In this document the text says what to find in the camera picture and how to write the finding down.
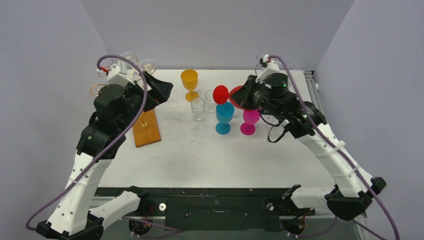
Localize red wine glass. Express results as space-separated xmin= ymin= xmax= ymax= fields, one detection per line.
xmin=212 ymin=85 xmax=244 ymax=110

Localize chrome wire glass rack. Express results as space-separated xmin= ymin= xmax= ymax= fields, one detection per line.
xmin=254 ymin=54 xmax=295 ymax=76

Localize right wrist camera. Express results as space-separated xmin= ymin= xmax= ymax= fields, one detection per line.
xmin=257 ymin=54 xmax=281 ymax=83

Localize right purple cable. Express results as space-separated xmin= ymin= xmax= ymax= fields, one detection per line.
xmin=268 ymin=54 xmax=401 ymax=240

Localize yellow plastic goblet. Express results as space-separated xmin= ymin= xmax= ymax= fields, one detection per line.
xmin=180 ymin=69 xmax=199 ymax=102

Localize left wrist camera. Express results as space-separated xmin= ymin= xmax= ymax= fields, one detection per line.
xmin=97 ymin=60 xmax=134 ymax=87

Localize wooden rack base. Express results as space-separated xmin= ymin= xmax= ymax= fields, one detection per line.
xmin=132 ymin=109 xmax=161 ymax=148

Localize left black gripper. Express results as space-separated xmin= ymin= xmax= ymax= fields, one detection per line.
xmin=117 ymin=71 xmax=173 ymax=132

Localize aluminium rail frame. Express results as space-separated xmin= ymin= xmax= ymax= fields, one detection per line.
xmin=62 ymin=195 xmax=372 ymax=240

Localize pink wine glass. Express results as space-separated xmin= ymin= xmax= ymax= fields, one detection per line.
xmin=240 ymin=110 xmax=261 ymax=136

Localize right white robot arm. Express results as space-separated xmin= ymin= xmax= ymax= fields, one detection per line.
xmin=229 ymin=73 xmax=387 ymax=221

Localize clear etched glass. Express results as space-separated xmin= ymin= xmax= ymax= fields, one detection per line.
xmin=190 ymin=97 xmax=206 ymax=121
xmin=204 ymin=89 xmax=217 ymax=113

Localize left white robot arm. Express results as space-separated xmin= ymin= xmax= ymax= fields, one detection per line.
xmin=35 ymin=72 xmax=174 ymax=240

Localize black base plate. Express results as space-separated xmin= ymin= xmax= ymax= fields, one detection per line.
xmin=127 ymin=187 xmax=315 ymax=231

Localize clear wine glass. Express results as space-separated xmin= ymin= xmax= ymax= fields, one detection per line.
xmin=121 ymin=51 xmax=139 ymax=77
xmin=138 ymin=58 xmax=157 ymax=75

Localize blue wine glass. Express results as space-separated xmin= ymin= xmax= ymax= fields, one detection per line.
xmin=215 ymin=101 xmax=235 ymax=135

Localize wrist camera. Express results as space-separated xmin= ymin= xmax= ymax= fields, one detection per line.
xmin=257 ymin=54 xmax=281 ymax=83
xmin=97 ymin=60 xmax=134 ymax=87

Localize clear wine glass back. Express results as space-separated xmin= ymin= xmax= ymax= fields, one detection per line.
xmin=138 ymin=58 xmax=157 ymax=75

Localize gold wire glass rack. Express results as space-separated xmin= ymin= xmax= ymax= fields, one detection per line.
xmin=90 ymin=54 xmax=157 ymax=127

